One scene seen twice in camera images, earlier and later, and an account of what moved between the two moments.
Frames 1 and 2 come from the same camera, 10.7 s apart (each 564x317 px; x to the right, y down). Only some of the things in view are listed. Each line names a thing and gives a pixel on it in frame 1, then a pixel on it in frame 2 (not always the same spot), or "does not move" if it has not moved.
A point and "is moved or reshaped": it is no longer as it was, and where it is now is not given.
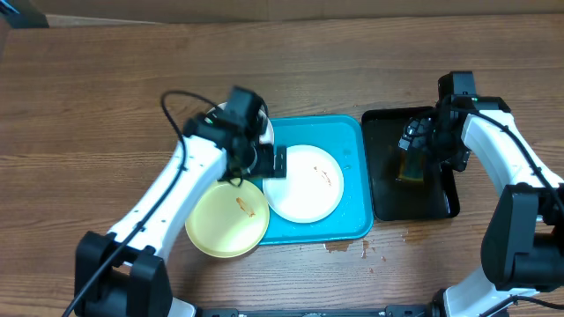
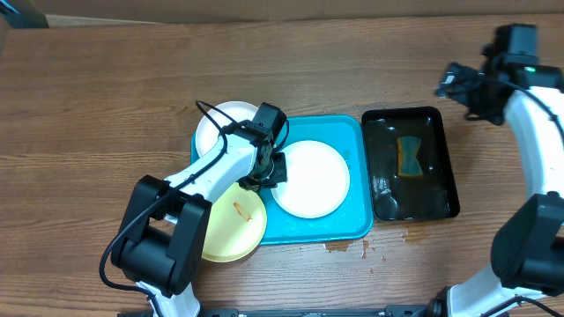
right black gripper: x=417 y=133 → x=452 y=82
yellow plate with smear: x=226 y=220 does not move
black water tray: x=404 y=185 does not move
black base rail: x=392 y=311 does not move
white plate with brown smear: x=312 y=188 is moved or reshaped
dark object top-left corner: x=21 y=16 does not move
